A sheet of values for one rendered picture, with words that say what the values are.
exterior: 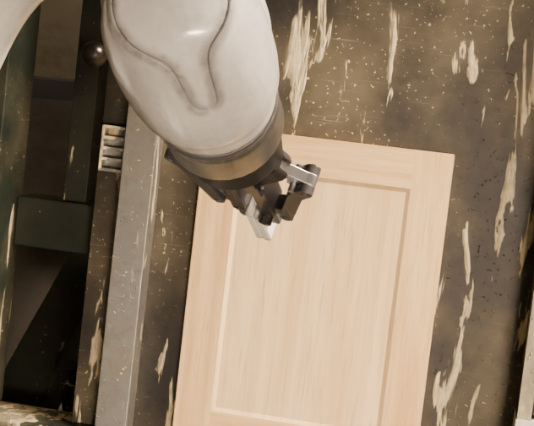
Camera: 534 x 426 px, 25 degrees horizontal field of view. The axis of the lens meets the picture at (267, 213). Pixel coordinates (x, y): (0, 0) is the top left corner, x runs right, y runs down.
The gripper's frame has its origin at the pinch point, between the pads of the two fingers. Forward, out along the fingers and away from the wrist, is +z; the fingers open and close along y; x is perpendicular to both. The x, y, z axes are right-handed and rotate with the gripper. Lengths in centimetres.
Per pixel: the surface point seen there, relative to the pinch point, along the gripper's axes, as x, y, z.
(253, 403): 7, 11, 80
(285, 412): 7, 6, 80
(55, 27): -119, 155, 269
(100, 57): -29, 41, 49
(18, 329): -9, 107, 220
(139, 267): -6, 32, 71
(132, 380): 10, 29, 78
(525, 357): -9, -26, 70
